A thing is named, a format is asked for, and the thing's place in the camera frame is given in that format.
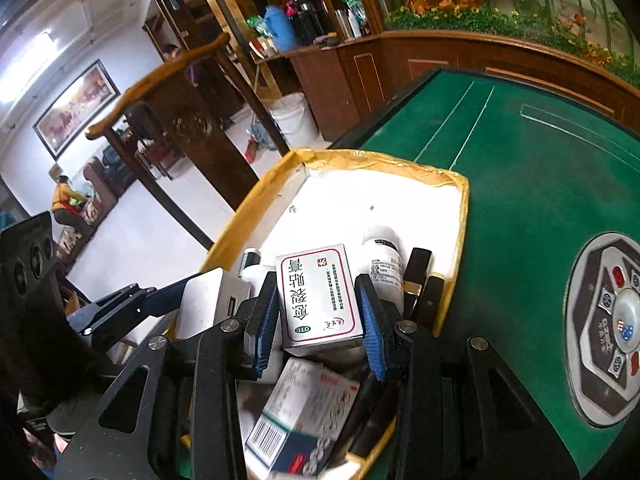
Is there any blue white medicine box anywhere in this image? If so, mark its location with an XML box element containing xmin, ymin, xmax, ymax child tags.
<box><xmin>244</xmin><ymin>358</ymin><xmax>360</xmax><ymax>479</ymax></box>

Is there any red-bordered white medicine box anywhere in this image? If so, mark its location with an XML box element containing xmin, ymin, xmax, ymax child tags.
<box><xmin>276</xmin><ymin>244</ymin><xmax>363</xmax><ymax>356</ymax></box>

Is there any white pill bottle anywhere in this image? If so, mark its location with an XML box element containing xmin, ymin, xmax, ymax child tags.
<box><xmin>361</xmin><ymin>226</ymin><xmax>404</xmax><ymax>316</ymax></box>

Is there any white power adapter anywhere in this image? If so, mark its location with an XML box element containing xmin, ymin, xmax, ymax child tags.
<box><xmin>175</xmin><ymin>268</ymin><xmax>252</xmax><ymax>340</ymax></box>

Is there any black marker pen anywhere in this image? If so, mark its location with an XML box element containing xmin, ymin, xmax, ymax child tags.
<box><xmin>412</xmin><ymin>274</ymin><xmax>445</xmax><ymax>330</ymax></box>

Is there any table centre control panel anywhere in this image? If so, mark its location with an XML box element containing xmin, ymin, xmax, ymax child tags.
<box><xmin>564</xmin><ymin>232</ymin><xmax>639</xmax><ymax>428</ymax></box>

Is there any wooden chair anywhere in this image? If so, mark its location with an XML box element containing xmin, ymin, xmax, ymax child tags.
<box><xmin>86</xmin><ymin>32</ymin><xmax>290</xmax><ymax>249</ymax></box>

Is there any white bucket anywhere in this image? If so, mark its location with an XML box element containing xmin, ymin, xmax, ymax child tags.
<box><xmin>267</xmin><ymin>92</ymin><xmax>319</xmax><ymax>148</ymax></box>

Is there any blue thermos jug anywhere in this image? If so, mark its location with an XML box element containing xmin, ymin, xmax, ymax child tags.
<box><xmin>264</xmin><ymin>6</ymin><xmax>299</xmax><ymax>53</ymax></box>

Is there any framed wall painting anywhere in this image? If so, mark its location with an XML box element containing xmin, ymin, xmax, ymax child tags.
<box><xmin>34</xmin><ymin>60</ymin><xmax>120</xmax><ymax>160</ymax></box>

